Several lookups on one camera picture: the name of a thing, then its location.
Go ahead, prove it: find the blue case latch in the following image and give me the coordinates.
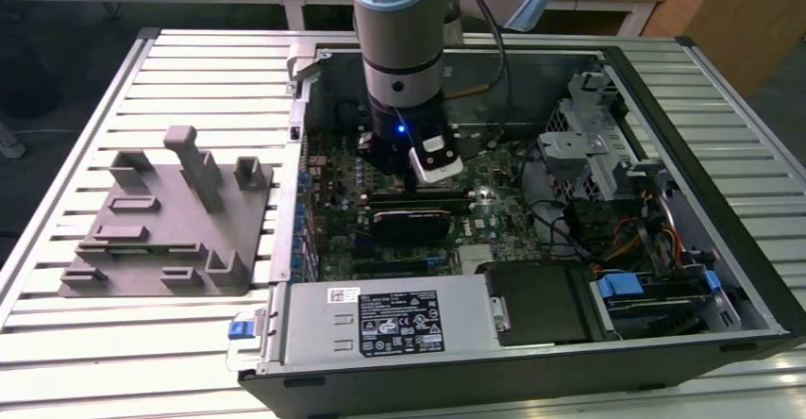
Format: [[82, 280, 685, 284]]
[[225, 309, 266, 344]]

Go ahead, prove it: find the green RAM stick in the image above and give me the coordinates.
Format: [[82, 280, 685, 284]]
[[103, 243, 175, 254]]

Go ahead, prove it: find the black cable with metal plug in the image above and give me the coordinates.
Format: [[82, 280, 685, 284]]
[[447, 0, 509, 98]]

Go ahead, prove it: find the black expansion slot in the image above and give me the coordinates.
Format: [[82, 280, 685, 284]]
[[349, 258, 425, 277]]

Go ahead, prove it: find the black open PC case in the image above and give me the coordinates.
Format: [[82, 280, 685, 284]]
[[234, 41, 806, 419]]

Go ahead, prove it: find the small graphics card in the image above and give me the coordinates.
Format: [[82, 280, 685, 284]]
[[369, 207, 453, 243]]

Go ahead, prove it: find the wooden cabinet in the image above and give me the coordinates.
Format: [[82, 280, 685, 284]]
[[645, 0, 806, 97]]

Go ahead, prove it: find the black RAM slot bank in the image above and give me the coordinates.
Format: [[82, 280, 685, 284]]
[[369, 191, 471, 215]]

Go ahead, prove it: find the grey power supply unit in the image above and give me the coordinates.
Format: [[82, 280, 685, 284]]
[[277, 280, 512, 366]]

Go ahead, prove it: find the silver chipset heat sink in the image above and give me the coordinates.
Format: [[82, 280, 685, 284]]
[[457, 243, 497, 267]]

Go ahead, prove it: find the blue disk carrier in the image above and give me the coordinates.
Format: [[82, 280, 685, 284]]
[[594, 272, 644, 300]]

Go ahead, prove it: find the grey parts rack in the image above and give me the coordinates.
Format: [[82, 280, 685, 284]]
[[56, 125, 279, 298]]

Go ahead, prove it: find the green motherboard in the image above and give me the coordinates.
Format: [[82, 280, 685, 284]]
[[302, 130, 556, 283]]

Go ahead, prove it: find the orange yellow wire bundle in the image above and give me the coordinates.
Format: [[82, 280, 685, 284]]
[[601, 192, 688, 262]]

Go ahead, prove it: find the metal drive cage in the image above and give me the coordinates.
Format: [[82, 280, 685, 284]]
[[534, 72, 638, 203]]

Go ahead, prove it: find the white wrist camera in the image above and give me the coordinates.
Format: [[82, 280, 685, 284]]
[[406, 127, 467, 185]]

